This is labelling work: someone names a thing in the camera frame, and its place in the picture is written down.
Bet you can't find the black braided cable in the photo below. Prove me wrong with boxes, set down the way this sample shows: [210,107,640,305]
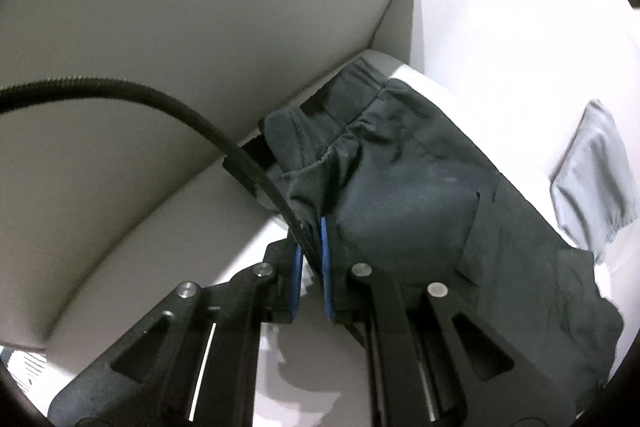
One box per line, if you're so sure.
[0,77,321,273]

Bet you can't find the dark grey pants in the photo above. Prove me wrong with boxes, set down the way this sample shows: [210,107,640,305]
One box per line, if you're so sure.
[257,59,626,413]

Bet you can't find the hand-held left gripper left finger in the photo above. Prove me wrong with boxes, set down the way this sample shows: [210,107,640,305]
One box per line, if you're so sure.
[47,239,306,427]

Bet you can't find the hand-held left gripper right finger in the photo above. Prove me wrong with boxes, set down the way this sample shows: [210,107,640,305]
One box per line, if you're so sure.
[319,216,588,427]

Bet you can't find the striped cloth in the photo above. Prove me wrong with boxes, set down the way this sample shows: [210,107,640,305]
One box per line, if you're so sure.
[0,346,49,389]

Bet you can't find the light grey cloth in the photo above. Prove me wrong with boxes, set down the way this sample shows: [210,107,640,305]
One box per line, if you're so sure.
[549,99,638,265]

